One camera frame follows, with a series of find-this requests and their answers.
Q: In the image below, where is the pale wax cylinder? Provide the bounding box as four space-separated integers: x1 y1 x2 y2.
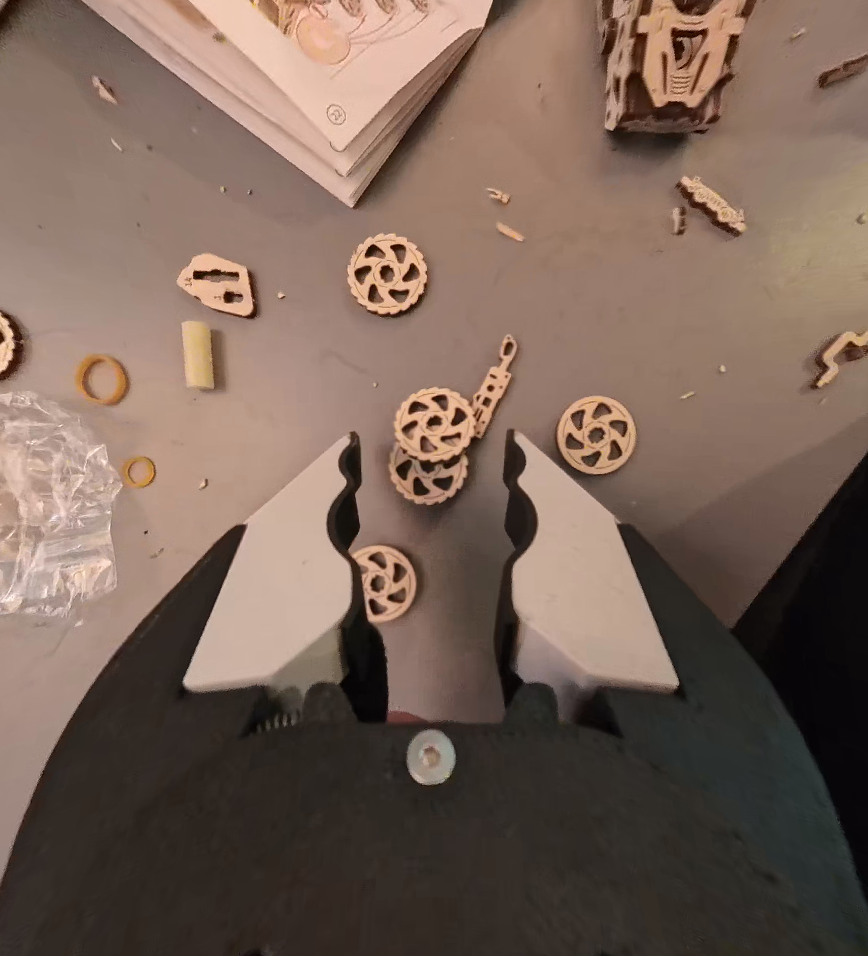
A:
181 321 217 391

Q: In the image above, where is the flat slotted wooden part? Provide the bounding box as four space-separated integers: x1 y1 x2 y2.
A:
176 254 255 318

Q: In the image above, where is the large yellow rubber band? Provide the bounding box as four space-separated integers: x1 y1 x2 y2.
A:
77 355 130 406

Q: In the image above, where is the paper instruction booklet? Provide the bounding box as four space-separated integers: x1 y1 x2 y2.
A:
79 0 495 209

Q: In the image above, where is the zigzag wooden part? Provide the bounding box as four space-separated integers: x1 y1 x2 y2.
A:
811 325 868 389

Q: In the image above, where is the clear plastic bag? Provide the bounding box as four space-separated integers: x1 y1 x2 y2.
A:
0 388 123 617

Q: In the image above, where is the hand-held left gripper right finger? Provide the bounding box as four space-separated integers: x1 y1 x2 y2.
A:
495 429 680 721

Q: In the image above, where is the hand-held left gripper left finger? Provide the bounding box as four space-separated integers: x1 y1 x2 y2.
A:
182 432 390 721

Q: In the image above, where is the wooden buggy model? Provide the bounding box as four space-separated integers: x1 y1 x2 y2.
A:
600 0 759 135

